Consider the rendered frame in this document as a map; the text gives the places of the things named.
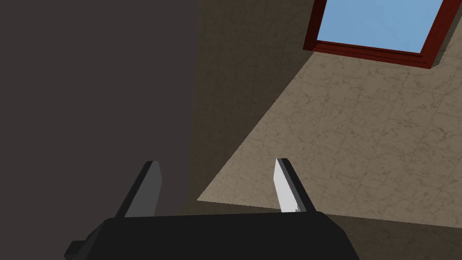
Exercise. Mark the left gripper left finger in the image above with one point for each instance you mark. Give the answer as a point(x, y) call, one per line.
point(142, 195)

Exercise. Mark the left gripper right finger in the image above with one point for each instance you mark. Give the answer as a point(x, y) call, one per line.
point(290, 191)

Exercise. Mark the red framed window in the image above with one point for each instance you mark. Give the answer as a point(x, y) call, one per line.
point(379, 25)

